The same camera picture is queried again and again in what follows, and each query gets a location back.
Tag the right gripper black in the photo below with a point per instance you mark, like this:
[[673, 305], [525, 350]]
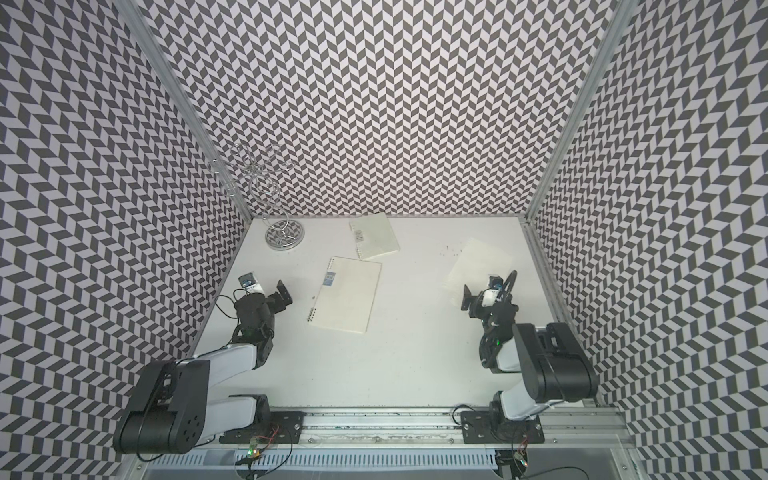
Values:
[[475, 307]]

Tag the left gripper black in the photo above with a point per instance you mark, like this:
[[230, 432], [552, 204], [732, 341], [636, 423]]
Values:
[[279, 304]]

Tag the torn cream notebook page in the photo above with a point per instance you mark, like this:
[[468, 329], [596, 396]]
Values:
[[476, 262]]

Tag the large white spiral notebook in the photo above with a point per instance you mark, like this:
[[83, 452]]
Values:
[[346, 296]]

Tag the small white spiral notebook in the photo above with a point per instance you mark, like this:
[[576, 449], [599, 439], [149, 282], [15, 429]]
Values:
[[374, 236]]

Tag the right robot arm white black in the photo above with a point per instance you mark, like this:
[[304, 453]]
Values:
[[551, 362]]

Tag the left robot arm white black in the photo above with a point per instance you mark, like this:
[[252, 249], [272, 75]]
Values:
[[170, 409]]

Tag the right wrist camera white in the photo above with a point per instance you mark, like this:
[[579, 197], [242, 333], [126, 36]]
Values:
[[491, 294]]

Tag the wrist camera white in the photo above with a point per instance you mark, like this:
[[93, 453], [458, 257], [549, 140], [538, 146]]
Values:
[[491, 294], [253, 285]]

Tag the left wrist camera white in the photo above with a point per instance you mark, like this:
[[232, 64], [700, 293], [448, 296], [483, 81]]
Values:
[[253, 285]]

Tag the silver wire jewelry stand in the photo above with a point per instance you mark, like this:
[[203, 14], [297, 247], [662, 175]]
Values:
[[250, 178]]

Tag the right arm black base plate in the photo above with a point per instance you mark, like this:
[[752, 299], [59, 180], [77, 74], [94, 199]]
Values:
[[481, 427]]

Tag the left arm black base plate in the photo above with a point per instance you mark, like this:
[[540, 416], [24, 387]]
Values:
[[282, 428]]

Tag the left circuit board with wires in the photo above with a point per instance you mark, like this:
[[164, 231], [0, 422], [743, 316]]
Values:
[[244, 467]]

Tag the circuit board with wires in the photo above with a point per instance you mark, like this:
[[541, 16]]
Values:
[[514, 463], [244, 467]]

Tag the aluminium front rail frame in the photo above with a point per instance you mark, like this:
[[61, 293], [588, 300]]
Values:
[[346, 440]]

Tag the right circuit board with wires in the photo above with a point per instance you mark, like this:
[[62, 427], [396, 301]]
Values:
[[514, 463]]

